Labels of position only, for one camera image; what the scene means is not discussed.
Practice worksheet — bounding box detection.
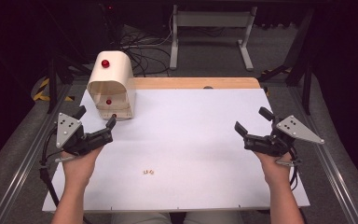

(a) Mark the black metal stand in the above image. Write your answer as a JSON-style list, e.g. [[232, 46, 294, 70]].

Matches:
[[256, 8, 314, 116]]

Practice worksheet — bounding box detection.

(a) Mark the desk with grey metal legs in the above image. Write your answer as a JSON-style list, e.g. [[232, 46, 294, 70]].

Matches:
[[169, 4, 259, 73]]

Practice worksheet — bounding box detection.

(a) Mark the person's right leg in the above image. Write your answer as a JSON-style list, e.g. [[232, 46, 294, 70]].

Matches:
[[184, 211, 244, 224]]

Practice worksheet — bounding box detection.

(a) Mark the tall clear drawer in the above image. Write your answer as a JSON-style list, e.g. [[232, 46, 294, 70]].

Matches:
[[89, 81, 136, 110]]

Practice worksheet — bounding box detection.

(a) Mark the left hand-held gripper cable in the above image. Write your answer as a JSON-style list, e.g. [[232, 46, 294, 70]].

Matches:
[[38, 125, 61, 208]]

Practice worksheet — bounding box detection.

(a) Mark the person's left leg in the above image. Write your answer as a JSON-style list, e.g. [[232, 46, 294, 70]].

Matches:
[[111, 212, 172, 224]]

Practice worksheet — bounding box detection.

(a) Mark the cream jewelry box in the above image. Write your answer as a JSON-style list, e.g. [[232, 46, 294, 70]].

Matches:
[[87, 50, 137, 121]]

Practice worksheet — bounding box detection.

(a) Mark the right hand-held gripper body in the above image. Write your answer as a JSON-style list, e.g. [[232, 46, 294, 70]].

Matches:
[[243, 115, 325, 158]]

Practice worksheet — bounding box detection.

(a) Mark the low cream drawer, red knob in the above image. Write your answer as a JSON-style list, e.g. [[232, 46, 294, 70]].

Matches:
[[96, 106, 135, 121]]

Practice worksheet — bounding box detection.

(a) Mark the yellow and black floor tape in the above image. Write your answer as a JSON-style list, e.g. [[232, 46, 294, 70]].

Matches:
[[32, 77, 76, 103]]

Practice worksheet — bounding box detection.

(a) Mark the person's leg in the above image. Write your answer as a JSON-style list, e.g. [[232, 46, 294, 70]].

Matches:
[[184, 211, 244, 224], [111, 212, 172, 224]]

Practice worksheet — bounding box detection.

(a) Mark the wooden table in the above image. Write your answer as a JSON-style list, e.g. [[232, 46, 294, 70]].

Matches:
[[131, 77, 262, 91]]

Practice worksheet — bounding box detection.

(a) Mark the right hand-held gripper cable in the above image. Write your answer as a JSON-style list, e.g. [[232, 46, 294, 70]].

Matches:
[[288, 146, 300, 191]]

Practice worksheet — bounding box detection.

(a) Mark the person's right hand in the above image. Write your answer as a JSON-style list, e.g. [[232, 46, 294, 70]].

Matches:
[[255, 149, 294, 189]]

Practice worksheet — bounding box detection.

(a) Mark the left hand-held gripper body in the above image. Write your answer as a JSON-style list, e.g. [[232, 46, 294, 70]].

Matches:
[[55, 112, 115, 156]]

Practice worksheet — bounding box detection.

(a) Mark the bundle of black floor cables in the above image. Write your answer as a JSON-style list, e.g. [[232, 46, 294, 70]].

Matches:
[[117, 26, 172, 77]]

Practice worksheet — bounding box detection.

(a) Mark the aluminium floor rail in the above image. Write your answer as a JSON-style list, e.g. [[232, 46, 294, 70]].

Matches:
[[0, 83, 74, 224], [287, 87, 358, 224]]

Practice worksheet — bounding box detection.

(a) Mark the hand-held gripper cable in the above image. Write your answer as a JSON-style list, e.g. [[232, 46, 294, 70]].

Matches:
[[38, 125, 61, 208], [288, 146, 300, 191]]

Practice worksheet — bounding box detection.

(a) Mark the black tripod stand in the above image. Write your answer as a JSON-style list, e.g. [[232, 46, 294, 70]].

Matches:
[[45, 50, 91, 115]]

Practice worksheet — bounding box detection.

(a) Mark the white board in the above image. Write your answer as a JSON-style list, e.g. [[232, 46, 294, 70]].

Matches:
[[41, 88, 311, 213]]

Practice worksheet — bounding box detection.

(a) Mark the person's left hand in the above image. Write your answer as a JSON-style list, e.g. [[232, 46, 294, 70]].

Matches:
[[60, 146, 105, 189]]

